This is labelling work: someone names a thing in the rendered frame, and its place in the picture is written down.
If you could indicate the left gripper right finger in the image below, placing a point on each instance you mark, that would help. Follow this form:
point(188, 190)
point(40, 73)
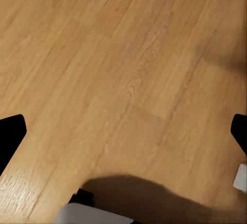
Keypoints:
point(239, 130)

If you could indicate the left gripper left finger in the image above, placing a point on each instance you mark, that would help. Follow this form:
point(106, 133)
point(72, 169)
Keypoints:
point(12, 131)

